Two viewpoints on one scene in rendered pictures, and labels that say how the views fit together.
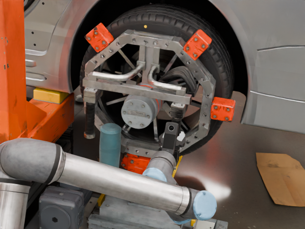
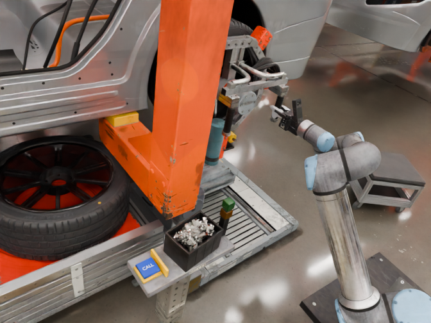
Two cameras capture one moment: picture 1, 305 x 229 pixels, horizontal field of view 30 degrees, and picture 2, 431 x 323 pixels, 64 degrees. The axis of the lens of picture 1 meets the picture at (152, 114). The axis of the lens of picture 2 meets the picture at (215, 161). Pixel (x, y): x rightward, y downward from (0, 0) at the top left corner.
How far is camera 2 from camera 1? 1.92 m
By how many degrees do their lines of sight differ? 50
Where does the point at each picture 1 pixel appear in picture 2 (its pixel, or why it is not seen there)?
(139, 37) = (232, 42)
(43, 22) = (121, 49)
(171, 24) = (239, 25)
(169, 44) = (251, 42)
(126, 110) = (242, 103)
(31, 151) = (374, 154)
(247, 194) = not seen: hidden behind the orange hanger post
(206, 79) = not seen: hidden behind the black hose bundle
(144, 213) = (204, 173)
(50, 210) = not seen: hidden behind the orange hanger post
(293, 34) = (292, 17)
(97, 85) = (236, 91)
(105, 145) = (220, 136)
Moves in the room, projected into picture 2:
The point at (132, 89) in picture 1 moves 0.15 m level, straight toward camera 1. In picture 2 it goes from (258, 85) to (285, 97)
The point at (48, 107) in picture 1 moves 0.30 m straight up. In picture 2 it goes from (138, 128) to (140, 70)
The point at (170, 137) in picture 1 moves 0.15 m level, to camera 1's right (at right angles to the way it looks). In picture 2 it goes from (299, 109) to (312, 102)
